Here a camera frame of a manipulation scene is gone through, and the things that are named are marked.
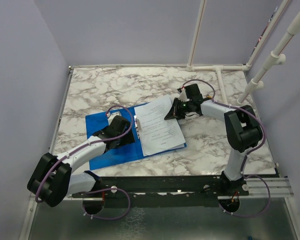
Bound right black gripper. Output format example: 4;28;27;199
164;97;193;121

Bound printed white paper sheets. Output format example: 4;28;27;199
134;95;186;157

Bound blue plastic folder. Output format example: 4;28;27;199
85;106;187;171

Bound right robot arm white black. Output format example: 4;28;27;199
164;83;263;196

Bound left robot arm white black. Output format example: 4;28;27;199
27;115;134;207

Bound metal folder clip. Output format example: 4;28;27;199
134;115;142;139

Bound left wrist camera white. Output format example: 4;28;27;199
106;111;121;125

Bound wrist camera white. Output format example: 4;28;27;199
178;88;188;102
106;111;121;125

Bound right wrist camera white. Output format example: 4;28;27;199
178;88;188;102

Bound white PVC pipe frame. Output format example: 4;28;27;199
71;0;292;106

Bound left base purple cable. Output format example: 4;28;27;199
82;187;131;221

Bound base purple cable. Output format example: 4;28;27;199
82;187;131;221
222;174;271;218

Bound black mounting rail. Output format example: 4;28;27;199
72;175;249;208

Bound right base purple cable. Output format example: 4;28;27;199
222;174;271;218

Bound white PVC camera pole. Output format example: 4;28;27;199
237;11;300;105

